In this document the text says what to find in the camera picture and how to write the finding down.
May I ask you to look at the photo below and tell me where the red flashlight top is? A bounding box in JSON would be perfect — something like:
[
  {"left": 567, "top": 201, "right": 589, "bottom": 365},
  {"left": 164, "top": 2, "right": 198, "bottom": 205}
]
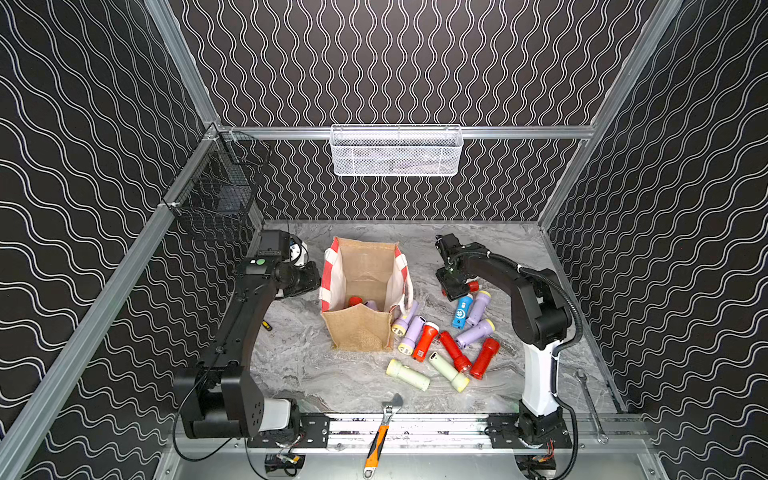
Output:
[{"left": 442, "top": 280, "right": 480, "bottom": 301}]

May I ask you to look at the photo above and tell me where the orange handled adjustable wrench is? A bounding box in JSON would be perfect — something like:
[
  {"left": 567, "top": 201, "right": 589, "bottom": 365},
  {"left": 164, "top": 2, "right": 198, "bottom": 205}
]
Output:
[{"left": 363, "top": 393, "right": 404, "bottom": 479}]

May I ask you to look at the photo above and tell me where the silver combination wrench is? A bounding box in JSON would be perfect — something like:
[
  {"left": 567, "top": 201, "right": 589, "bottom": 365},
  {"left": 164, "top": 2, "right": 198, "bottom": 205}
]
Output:
[{"left": 575, "top": 369, "right": 609, "bottom": 445}]

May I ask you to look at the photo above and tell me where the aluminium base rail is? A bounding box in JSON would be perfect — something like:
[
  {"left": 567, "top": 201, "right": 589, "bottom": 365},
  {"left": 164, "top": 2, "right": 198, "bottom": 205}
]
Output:
[{"left": 173, "top": 410, "right": 652, "bottom": 457}]

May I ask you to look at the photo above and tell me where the blue white flashlight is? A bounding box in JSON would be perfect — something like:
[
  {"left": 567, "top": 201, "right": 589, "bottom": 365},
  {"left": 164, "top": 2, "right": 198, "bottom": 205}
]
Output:
[{"left": 452, "top": 294, "right": 474, "bottom": 330}]

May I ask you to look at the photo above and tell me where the white wire mesh basket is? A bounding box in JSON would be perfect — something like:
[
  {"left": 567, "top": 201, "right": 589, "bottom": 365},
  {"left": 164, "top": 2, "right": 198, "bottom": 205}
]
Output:
[{"left": 329, "top": 124, "right": 464, "bottom": 177}]

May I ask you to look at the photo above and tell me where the red flashlight white ring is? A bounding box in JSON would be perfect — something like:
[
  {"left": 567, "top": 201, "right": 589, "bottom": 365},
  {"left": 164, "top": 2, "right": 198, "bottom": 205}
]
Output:
[{"left": 412, "top": 321, "right": 440, "bottom": 363}]

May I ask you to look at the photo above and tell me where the red jute Christmas tote bag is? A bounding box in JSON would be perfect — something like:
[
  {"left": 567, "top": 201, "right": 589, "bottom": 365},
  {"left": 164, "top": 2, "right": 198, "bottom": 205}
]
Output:
[{"left": 319, "top": 237, "right": 414, "bottom": 352}]

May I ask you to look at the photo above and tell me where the green flashlight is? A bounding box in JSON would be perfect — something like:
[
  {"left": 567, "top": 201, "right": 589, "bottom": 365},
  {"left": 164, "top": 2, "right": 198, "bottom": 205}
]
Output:
[
  {"left": 386, "top": 359, "right": 431, "bottom": 391},
  {"left": 427, "top": 352, "right": 470, "bottom": 393}
]

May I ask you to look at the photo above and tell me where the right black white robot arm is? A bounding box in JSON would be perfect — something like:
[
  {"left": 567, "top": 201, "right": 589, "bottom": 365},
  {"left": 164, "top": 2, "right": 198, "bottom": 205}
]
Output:
[{"left": 435, "top": 234, "right": 583, "bottom": 446}]

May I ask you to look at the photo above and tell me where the black wire mesh basket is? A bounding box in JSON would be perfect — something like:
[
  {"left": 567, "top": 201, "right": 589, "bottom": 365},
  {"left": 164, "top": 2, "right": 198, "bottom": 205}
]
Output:
[{"left": 164, "top": 123, "right": 274, "bottom": 244}]

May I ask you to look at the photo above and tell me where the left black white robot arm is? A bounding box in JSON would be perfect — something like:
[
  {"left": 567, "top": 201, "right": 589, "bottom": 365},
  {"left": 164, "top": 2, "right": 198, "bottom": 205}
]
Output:
[{"left": 174, "top": 230, "right": 321, "bottom": 442}]

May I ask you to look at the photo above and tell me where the green flashlight right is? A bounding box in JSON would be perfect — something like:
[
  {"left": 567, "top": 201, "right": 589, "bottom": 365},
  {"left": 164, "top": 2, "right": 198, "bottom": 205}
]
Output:
[{"left": 427, "top": 352, "right": 470, "bottom": 393}]

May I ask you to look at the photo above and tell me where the purple flashlight beside red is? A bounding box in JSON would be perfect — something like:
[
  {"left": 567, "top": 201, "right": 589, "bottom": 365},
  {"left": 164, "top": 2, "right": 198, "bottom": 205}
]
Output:
[{"left": 397, "top": 316, "right": 425, "bottom": 356}]

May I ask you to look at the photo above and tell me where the green flashlight left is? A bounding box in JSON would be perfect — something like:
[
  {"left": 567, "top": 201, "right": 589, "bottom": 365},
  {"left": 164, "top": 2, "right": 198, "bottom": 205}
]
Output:
[{"left": 386, "top": 359, "right": 431, "bottom": 391}]

